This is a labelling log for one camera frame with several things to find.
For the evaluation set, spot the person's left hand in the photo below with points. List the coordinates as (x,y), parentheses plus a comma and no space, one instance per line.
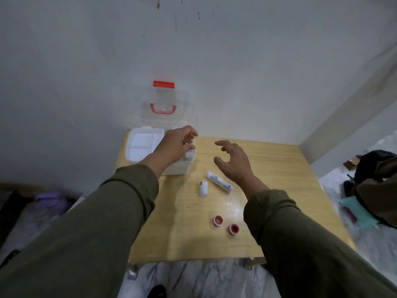
(175,145)

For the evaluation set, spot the long blue print bandage roll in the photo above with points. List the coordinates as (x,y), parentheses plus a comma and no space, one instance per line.
(218,182)

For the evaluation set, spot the person's left forearm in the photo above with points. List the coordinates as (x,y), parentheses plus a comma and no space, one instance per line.
(87,232)

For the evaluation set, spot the brown cardboard box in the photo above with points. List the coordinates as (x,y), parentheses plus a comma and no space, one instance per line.
(351,164)

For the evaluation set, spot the wooden table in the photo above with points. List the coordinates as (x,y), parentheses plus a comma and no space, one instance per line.
(186,229)

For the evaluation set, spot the white plastic bottle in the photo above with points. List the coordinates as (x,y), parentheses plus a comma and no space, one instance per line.
(189,155)

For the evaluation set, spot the red core tape roll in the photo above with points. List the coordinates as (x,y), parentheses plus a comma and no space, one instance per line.
(218,221)
(233,229)

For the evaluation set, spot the person's right hand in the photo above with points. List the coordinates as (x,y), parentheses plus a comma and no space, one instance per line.
(238,166)

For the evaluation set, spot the person's right forearm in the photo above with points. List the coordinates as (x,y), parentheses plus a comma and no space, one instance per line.
(310,245)

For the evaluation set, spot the short blue print bandage roll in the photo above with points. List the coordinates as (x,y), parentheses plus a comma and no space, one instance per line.
(203,188)

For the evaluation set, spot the person's left black sandal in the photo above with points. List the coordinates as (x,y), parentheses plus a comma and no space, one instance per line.
(157,292)

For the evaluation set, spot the white first aid box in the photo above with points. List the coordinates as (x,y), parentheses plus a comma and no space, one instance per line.
(139,145)

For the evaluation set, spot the teal plastic stool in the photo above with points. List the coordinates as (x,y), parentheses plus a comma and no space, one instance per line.
(359,214)

